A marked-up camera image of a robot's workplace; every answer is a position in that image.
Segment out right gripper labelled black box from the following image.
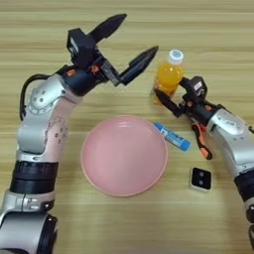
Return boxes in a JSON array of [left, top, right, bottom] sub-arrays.
[[179, 75, 208, 102]]

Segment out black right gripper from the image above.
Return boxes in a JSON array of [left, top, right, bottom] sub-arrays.
[[154, 87, 207, 118]]

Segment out left gripper labelled black box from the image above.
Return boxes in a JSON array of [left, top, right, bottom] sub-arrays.
[[66, 28, 98, 68]]

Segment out blue tube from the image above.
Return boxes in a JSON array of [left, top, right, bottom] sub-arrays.
[[153, 121, 192, 153]]

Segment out pink round plate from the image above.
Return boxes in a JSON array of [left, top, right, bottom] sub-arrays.
[[80, 114, 169, 197]]

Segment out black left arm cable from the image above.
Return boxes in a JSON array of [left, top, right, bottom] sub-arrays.
[[19, 72, 51, 122]]

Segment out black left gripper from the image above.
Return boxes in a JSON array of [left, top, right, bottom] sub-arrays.
[[88, 13, 160, 87]]

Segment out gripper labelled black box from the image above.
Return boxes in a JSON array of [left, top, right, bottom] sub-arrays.
[[179, 75, 208, 102], [66, 28, 98, 68]]

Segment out orange juice bottle white cap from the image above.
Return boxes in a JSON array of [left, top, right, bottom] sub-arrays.
[[152, 49, 185, 107]]

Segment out small black square white-based device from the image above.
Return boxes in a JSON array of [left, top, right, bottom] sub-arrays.
[[189, 167, 213, 193]]

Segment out orange black handled pliers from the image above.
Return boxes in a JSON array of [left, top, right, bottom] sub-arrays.
[[190, 120, 213, 161]]

